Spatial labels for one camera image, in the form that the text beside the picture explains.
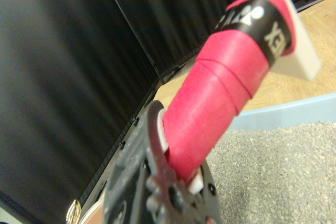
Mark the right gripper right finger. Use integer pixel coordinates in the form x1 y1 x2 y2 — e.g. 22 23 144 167
145 100 190 209

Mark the curtain stand pole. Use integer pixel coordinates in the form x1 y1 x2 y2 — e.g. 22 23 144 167
99 0 164 84

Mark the white bin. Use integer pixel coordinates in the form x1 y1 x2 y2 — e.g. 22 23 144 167
65 195 106 224

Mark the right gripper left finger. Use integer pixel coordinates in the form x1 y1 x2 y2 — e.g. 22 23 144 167
103 115 158 224

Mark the blue litter tray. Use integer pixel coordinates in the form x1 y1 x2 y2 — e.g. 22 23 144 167
204 94 336 224

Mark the white scoop with red handle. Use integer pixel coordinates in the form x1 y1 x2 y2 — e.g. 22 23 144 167
162 0 323 194

